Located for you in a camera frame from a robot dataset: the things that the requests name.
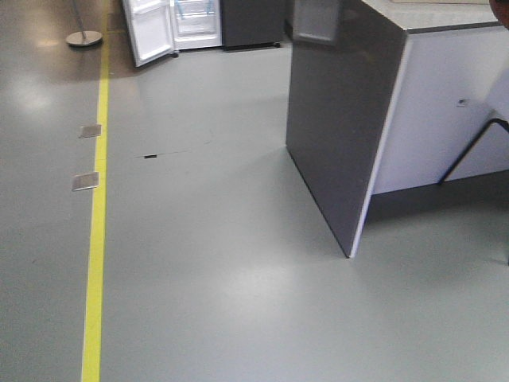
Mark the red yellow apple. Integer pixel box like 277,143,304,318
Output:
489,0,509,29

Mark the white fridge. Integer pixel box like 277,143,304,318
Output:
122,0,222,68

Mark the black tripod leg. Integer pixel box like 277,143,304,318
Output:
437,118,509,185

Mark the silver sign stand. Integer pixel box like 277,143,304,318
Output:
65,0,103,48

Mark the grey floor plate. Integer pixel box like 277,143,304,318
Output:
79,123,102,138
72,171,100,192

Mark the grey kitchen island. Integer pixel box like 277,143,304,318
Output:
286,1,508,258

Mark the grey floor plate near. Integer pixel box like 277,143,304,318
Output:
72,171,100,192

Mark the grey floor plate far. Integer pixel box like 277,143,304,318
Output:
79,123,102,138

